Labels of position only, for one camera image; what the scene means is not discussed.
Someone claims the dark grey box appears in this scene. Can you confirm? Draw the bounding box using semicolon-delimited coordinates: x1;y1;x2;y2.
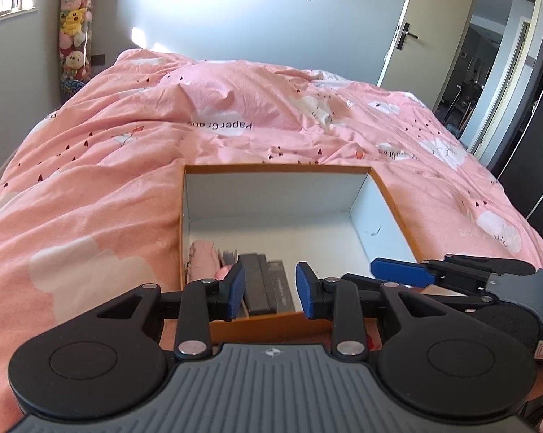
238;253;276;316

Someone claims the grey photo card box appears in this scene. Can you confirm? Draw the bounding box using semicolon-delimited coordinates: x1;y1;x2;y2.
266;260;295;313

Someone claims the white bedroom door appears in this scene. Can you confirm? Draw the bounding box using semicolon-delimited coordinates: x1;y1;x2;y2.
378;0;474;110

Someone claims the pink folded cloth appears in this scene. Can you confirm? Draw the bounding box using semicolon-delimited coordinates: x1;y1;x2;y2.
187;240;222;283

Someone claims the pink patterned duvet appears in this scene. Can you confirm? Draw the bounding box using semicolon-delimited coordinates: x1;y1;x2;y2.
0;50;543;432

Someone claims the orange cardboard box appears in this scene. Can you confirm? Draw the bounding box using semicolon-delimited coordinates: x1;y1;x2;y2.
178;163;428;346

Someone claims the plush toy hanging column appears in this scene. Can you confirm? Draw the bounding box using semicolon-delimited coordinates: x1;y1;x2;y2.
58;0;93;103

